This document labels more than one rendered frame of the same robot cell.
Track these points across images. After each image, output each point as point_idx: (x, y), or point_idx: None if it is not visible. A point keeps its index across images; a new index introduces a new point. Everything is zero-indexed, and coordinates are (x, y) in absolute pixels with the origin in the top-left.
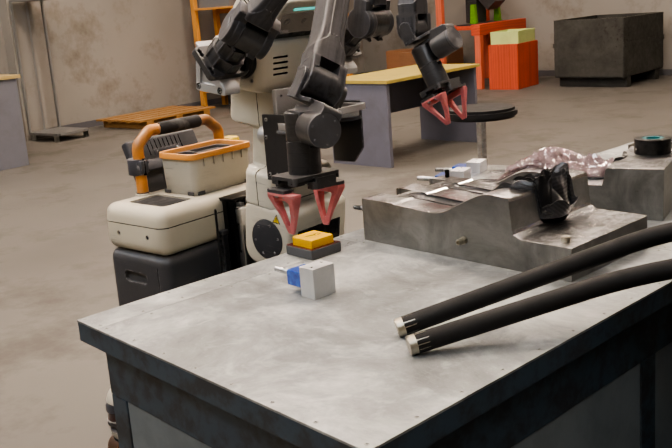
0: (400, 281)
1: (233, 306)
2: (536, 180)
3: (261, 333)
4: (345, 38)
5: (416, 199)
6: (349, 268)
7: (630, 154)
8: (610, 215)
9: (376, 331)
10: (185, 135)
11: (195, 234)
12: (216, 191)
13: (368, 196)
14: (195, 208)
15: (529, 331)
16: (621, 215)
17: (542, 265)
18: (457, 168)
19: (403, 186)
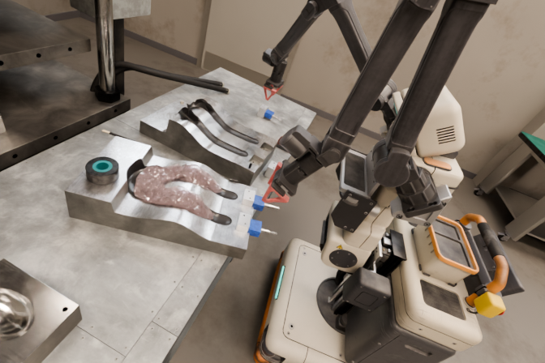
0: (239, 118)
1: (281, 113)
2: (195, 104)
3: (263, 100)
4: None
5: (252, 137)
6: (262, 130)
7: (123, 173)
8: (158, 122)
9: (234, 96)
10: (510, 277)
11: (388, 226)
12: (412, 241)
13: (276, 143)
14: (397, 219)
15: (193, 89)
16: (152, 121)
17: (191, 79)
18: (251, 196)
19: (267, 154)
